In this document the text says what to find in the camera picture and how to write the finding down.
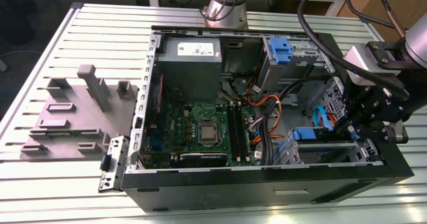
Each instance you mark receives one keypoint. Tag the green motherboard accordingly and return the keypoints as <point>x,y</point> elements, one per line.
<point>214,109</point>

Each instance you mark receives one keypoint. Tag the black graphics card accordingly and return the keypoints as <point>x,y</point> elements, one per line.
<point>201,159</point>

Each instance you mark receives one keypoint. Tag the black RAM slot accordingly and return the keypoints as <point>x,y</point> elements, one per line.
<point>234,129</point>
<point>243,134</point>

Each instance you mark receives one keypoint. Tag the CPU socket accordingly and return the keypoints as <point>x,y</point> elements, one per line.
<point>210,143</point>

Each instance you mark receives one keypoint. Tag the silver CPU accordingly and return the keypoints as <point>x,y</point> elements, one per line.
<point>209,133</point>

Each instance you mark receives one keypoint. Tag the black PC case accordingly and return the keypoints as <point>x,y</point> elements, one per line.
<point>234,191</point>

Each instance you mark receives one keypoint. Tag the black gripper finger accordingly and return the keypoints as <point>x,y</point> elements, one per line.
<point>375,132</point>
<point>358,111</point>

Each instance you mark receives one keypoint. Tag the metal disk bay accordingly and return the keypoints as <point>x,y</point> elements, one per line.
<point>323,146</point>

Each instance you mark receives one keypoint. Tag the grey power supply unit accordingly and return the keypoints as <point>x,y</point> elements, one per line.
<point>187,79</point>

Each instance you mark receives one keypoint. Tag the grey parts rack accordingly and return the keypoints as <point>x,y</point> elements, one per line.
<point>83,124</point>

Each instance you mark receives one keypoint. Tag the blue plastic drive latch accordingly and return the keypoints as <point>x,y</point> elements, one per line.
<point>281,51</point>

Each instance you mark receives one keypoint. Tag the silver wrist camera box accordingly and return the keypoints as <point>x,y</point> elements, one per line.
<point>357,59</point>

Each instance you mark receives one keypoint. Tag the hard disk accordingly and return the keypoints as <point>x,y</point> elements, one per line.
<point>303,134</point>

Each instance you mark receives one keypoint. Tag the silver optical drive cage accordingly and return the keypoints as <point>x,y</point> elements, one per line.
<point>274,74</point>

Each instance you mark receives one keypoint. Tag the metal hinged card bracket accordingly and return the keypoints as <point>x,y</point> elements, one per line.
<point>117,154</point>

